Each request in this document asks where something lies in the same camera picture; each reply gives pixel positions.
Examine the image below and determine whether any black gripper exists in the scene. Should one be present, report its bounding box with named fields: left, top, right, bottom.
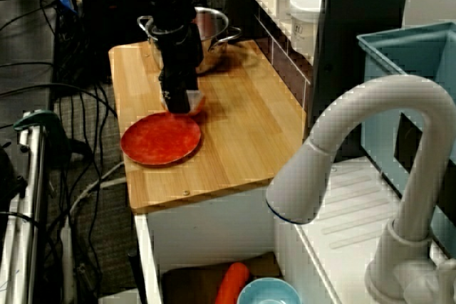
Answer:
left=151, top=22, right=204, bottom=117

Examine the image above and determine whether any white topped bread piece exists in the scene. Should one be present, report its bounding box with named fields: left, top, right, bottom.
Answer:
left=187, top=90, right=207, bottom=117

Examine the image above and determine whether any orange round plate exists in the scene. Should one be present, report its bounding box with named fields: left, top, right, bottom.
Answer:
left=120, top=111, right=203, bottom=167

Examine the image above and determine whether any stainless steel pot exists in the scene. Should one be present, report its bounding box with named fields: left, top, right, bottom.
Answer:
left=137, top=6, right=243, bottom=75

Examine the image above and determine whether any black computer case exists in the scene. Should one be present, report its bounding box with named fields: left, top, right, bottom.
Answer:
left=78, top=0, right=154, bottom=80

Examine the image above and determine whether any beige tiled shelf ledge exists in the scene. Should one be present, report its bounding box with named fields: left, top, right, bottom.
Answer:
left=242, top=0, right=323, bottom=66

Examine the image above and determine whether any green clamp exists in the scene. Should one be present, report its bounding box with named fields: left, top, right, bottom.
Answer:
left=13, top=110, right=72, bottom=162

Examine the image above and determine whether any orange toy carrot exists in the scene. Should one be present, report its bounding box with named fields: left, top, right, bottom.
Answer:
left=214, top=262, right=251, bottom=304

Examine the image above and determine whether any dark grey upright panel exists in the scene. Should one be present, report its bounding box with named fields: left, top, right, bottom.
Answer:
left=309, top=0, right=413, bottom=130

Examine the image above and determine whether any white toy sink unit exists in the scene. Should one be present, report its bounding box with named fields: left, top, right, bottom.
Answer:
left=134, top=156, right=456, bottom=304

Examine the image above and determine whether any light blue bowl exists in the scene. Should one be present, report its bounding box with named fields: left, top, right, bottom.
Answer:
left=237, top=277, right=303, bottom=304

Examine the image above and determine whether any light blue plastic bin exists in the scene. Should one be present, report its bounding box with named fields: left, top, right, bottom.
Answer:
left=357, top=21, right=456, bottom=258

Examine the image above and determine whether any grey toy faucet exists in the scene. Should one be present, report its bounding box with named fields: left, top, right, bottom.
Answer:
left=266, top=75, right=456, bottom=304

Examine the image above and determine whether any black cable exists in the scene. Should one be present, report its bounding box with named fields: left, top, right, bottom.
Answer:
left=0, top=61, right=54, bottom=70
left=0, top=82, right=120, bottom=120

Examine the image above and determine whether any white cable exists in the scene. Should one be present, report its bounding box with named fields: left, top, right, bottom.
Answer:
left=69, top=161, right=128, bottom=216

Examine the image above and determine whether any silver aluminium frame rail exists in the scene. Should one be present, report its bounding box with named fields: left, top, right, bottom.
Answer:
left=0, top=115, right=49, bottom=304

